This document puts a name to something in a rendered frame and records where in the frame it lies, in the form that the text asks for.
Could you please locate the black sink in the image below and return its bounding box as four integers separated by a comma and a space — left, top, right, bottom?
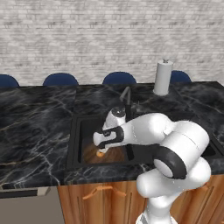
66, 112, 224, 173

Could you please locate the dark grey sink faucet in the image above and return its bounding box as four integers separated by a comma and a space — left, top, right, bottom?
118, 86, 141, 122

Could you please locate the wooden cabinet door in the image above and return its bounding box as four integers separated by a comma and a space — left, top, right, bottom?
170, 174, 224, 224
111, 181, 151, 224
57, 183, 114, 224

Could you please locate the blue chair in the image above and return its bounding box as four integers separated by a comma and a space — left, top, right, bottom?
0, 73, 20, 88
101, 71, 137, 86
42, 72, 80, 87
170, 70, 193, 84

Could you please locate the white paper towel roll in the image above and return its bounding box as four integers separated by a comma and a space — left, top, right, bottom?
152, 58, 175, 97

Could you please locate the grey dishwasher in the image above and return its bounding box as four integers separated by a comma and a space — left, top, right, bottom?
0, 186, 67, 224

